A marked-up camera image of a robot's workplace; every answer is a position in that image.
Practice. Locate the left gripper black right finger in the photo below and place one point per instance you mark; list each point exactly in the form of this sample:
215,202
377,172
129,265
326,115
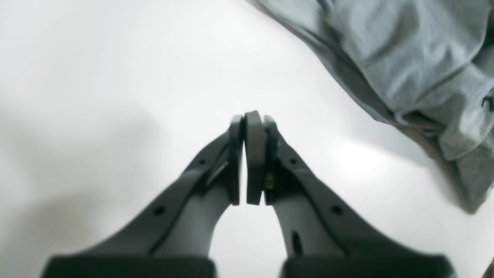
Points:
324,237

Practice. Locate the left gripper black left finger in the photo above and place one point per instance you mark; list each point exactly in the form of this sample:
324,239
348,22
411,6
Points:
171,237

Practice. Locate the grey T-shirt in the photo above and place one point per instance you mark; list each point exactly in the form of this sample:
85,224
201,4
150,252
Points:
420,64

